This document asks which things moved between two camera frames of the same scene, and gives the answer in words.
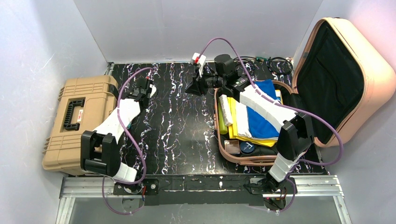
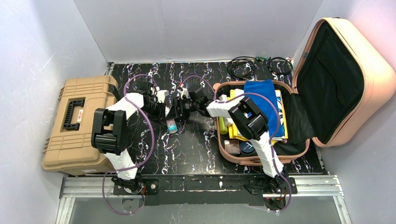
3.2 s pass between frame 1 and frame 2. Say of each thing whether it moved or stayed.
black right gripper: moved
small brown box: stayed
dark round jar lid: stayed
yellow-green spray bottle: stayed
